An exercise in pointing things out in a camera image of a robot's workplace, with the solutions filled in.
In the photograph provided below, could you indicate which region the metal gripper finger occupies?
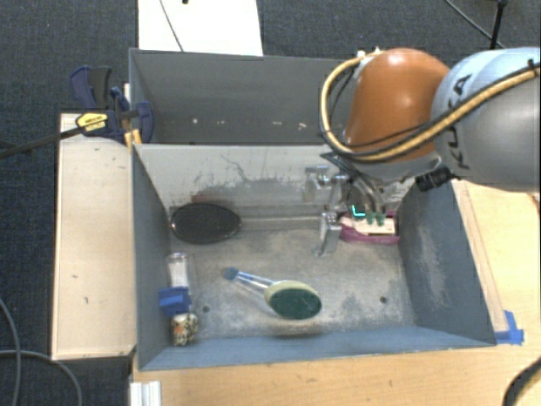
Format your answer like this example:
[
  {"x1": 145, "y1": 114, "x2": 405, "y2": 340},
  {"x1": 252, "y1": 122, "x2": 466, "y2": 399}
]
[
  {"x1": 303, "y1": 164, "x2": 340, "y2": 205},
  {"x1": 311, "y1": 211, "x2": 343, "y2": 258}
]

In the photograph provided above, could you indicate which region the purple and beige flat object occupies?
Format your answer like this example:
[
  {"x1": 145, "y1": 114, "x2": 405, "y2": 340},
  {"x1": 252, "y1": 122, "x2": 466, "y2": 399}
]
[{"x1": 339, "y1": 209, "x2": 401, "y2": 245}]

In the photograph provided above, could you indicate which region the grey metal bin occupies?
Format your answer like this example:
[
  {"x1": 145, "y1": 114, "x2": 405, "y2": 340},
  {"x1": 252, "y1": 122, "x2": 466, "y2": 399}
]
[{"x1": 128, "y1": 47, "x2": 498, "y2": 373}]

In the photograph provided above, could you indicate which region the green sponge dish brush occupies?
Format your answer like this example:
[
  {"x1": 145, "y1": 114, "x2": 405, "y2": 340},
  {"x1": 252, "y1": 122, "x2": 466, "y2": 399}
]
[{"x1": 221, "y1": 266, "x2": 324, "y2": 321}]

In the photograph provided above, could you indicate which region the black oval object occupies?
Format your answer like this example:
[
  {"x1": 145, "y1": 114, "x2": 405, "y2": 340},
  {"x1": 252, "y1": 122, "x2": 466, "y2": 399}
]
[{"x1": 169, "y1": 202, "x2": 243, "y2": 245}]

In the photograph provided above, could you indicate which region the small clear plastic bottle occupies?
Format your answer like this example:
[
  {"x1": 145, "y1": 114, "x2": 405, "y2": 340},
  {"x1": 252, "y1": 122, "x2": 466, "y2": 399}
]
[{"x1": 165, "y1": 251, "x2": 192, "y2": 289}]

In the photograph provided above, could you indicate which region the speckled beige stone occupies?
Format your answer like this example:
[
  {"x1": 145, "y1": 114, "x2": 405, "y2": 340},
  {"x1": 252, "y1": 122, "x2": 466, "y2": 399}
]
[{"x1": 169, "y1": 312, "x2": 200, "y2": 348}]

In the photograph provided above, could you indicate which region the pale wood board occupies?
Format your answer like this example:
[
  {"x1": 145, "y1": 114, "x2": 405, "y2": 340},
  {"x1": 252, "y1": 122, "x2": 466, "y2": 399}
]
[{"x1": 50, "y1": 112, "x2": 139, "y2": 361}]

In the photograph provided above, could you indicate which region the black cylinder on white bracket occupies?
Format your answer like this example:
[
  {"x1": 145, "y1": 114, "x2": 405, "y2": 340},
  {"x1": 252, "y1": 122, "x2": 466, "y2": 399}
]
[{"x1": 414, "y1": 166, "x2": 456, "y2": 193}]

